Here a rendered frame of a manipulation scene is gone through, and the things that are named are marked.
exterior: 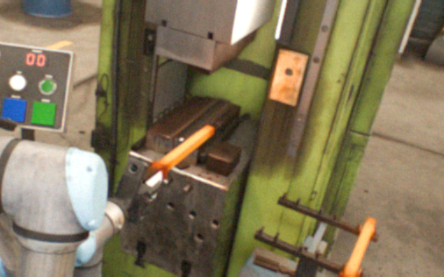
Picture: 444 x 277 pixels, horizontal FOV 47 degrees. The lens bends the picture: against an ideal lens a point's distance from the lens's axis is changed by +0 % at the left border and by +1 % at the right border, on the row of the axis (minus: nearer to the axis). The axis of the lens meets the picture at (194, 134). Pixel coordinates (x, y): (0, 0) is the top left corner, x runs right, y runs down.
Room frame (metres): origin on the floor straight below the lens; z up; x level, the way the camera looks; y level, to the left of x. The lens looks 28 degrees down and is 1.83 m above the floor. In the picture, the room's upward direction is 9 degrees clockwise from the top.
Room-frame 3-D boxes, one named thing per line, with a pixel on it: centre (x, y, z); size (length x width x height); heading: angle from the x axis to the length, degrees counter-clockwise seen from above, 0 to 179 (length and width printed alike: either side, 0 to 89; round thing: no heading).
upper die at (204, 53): (1.74, 0.00, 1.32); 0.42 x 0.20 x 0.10; 159
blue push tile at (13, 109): (1.54, 0.62, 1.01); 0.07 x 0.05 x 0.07; 94
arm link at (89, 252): (0.82, 0.19, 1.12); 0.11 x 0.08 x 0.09; 159
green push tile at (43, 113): (1.55, 0.52, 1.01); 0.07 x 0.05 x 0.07; 94
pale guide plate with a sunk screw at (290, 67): (1.55, -0.27, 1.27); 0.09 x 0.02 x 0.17; 69
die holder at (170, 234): (1.73, -0.06, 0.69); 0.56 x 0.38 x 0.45; 159
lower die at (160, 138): (1.74, 0.00, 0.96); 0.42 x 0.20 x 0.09; 159
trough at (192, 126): (1.73, -0.02, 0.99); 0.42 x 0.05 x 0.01; 159
